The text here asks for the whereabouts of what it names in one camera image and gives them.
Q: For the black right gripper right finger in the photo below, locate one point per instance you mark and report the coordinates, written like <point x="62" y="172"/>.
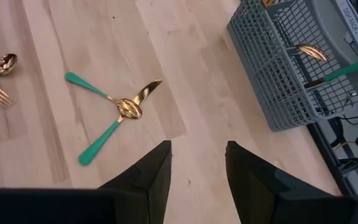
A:
<point x="259" y="193"/>

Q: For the black aluminium table frame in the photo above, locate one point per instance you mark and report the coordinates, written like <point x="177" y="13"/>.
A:
<point x="328" y="155"/>

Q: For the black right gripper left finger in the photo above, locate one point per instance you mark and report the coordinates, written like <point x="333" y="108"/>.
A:
<point x="148" y="186"/>

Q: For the grey mesh cutlery basket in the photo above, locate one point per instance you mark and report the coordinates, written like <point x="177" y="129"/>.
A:
<point x="259" y="62"/>

